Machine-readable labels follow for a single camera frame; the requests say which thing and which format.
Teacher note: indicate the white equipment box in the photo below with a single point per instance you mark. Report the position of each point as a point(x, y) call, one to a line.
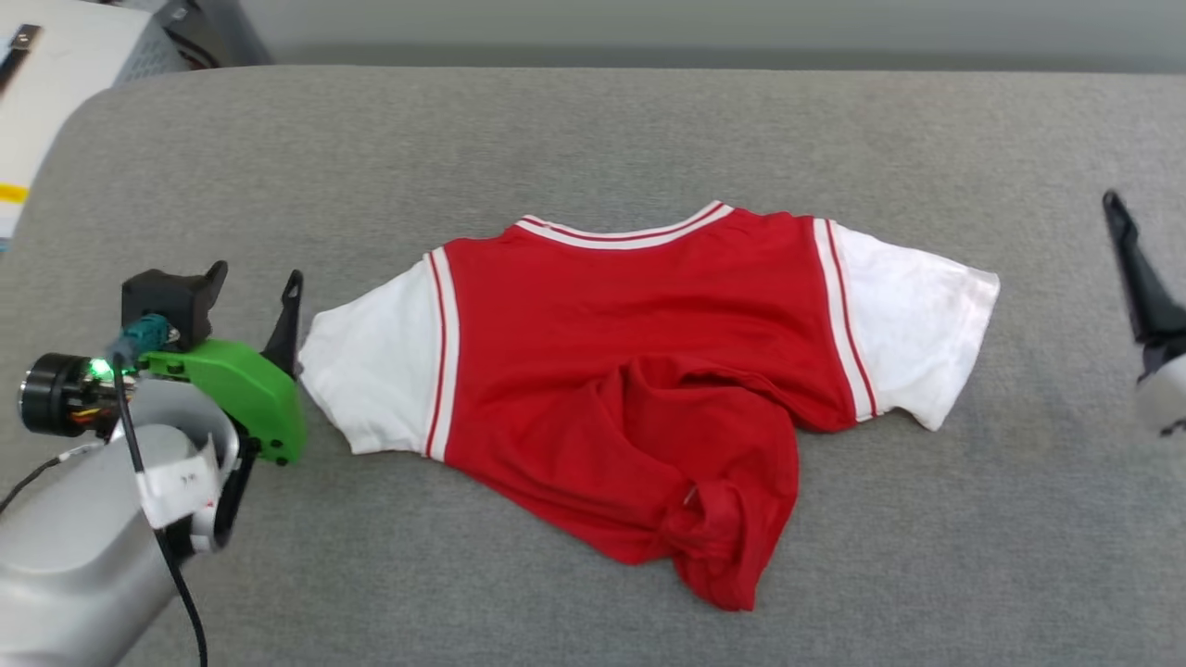
point(65, 102)

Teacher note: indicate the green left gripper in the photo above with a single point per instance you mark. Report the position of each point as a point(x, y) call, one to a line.
point(241, 394)

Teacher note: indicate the red and white jersey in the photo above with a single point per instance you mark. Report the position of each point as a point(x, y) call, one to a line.
point(630, 371)

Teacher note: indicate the white partition panel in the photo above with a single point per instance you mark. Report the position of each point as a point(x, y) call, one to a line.
point(649, 18)

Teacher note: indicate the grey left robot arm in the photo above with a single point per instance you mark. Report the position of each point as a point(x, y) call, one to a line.
point(74, 556)

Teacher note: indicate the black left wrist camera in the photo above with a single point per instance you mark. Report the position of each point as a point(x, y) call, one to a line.
point(167, 301)

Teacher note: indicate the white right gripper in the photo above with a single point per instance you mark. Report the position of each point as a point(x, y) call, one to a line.
point(1166, 398)

